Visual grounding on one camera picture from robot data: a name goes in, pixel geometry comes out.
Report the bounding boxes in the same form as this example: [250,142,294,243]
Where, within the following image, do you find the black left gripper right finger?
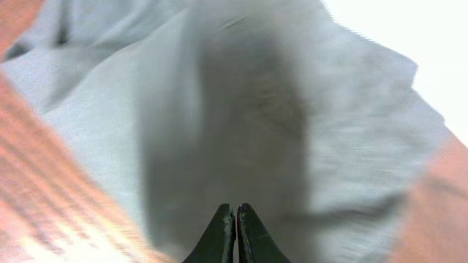
[237,203,290,263]

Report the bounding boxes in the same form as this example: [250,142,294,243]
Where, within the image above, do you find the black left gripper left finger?
[183,204,236,263]

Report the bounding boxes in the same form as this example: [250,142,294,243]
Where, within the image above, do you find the grey shorts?
[2,0,448,262]

